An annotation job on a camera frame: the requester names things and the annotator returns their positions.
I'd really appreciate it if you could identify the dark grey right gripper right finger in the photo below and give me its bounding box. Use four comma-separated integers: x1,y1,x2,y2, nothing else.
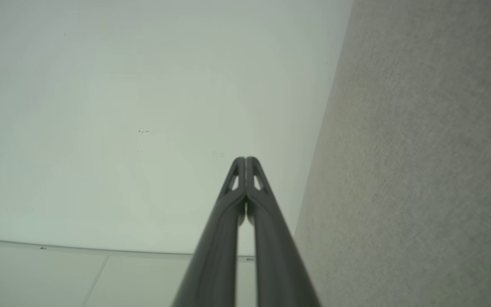
246,156,321,307

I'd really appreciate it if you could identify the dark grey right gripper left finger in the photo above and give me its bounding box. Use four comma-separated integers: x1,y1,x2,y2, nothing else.
172,157,246,307

